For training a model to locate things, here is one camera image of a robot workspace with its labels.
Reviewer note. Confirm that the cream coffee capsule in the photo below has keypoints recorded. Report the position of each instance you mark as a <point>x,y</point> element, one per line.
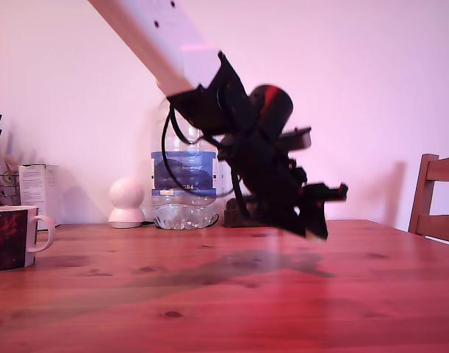
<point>316,236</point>

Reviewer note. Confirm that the clear jar of coffee beans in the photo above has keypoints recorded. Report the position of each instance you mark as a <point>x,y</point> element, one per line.
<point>233,213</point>

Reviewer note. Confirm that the large clear water bottle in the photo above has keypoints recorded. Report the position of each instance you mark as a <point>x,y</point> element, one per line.
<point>187,176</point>

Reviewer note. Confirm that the wooden chair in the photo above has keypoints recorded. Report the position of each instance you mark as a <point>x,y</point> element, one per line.
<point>430,198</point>

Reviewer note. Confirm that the white carton box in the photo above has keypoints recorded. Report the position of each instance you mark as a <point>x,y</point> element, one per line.
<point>36,191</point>

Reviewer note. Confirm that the small white round camera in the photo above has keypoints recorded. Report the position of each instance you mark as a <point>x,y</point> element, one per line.
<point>126,202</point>

